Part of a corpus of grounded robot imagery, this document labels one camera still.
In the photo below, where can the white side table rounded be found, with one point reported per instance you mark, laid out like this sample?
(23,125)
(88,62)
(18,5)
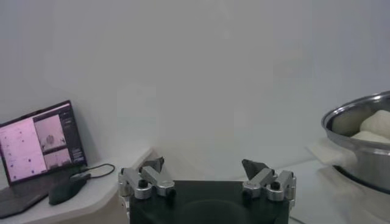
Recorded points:
(100,191)

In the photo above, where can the black laptop pink screen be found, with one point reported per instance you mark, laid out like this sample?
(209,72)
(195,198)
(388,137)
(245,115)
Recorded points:
(21,152)

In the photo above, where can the white steamed baozi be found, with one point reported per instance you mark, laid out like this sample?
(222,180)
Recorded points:
(379,121)
(370,137)

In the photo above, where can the cream electric cooker base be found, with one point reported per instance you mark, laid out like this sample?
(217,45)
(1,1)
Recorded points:
(332,153)

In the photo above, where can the stainless steel steamer basket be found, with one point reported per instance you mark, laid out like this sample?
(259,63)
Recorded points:
(371,167)

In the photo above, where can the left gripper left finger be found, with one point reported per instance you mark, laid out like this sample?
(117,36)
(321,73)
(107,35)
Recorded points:
(152,179)

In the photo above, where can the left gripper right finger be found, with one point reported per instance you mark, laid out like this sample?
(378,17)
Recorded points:
(262,179)

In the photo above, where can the black computer mouse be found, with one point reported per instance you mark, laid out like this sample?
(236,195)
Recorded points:
(65,190)

